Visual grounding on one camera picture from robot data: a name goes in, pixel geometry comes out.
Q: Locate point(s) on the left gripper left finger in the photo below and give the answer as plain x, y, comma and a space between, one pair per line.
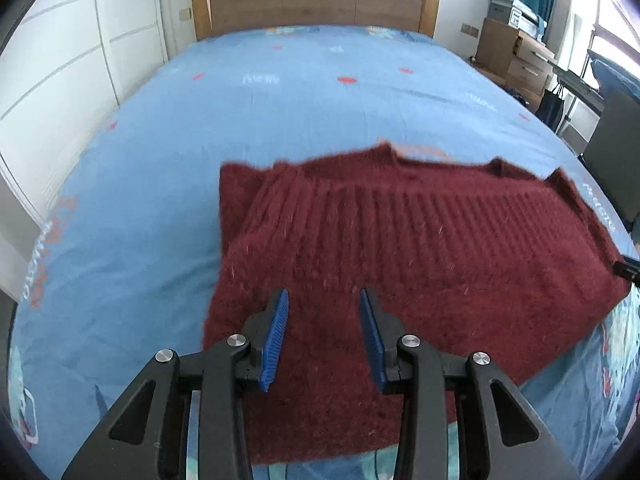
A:
144, 435

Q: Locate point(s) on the dark grey chair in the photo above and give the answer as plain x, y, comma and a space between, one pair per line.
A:
612, 155

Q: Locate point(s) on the white wardrobe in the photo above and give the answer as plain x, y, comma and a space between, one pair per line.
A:
66, 68

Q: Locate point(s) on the wooden drawer cabinet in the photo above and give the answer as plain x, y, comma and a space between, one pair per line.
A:
514, 60

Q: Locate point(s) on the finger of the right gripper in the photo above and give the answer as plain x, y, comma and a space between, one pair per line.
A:
628, 269

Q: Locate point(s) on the white printer on cabinet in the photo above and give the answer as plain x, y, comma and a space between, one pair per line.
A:
517, 15

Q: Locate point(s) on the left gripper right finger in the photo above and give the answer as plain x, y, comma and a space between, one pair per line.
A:
500, 436

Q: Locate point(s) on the blue quilt on chair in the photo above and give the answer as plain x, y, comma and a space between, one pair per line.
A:
612, 77

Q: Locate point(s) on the dark desk with legs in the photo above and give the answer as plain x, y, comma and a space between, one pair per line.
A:
580, 91

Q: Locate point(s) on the dark red knit sweater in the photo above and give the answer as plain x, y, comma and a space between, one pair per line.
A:
487, 257

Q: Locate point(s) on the blue dinosaur print bedsheet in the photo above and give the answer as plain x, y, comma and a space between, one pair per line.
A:
128, 257

